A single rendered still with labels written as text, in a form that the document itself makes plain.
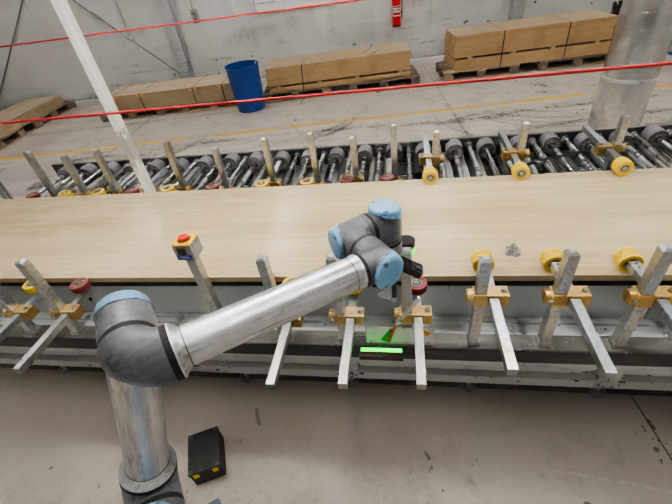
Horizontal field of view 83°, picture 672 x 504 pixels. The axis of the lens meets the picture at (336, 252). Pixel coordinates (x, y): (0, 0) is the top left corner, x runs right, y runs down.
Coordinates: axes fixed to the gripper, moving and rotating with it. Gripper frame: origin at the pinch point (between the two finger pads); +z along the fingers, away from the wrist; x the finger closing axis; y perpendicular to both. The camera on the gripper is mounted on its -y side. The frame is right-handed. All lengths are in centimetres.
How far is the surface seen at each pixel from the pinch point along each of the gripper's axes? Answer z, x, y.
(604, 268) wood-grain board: 11, -27, -76
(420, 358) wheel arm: 15.0, 12.6, -7.7
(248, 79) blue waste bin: 50, -526, 233
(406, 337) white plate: 26.8, -5.4, -3.4
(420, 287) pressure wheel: 10.3, -16.0, -8.9
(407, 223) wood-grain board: 11, -60, -5
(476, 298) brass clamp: 5.2, -5.4, -27.0
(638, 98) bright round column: 57, -329, -233
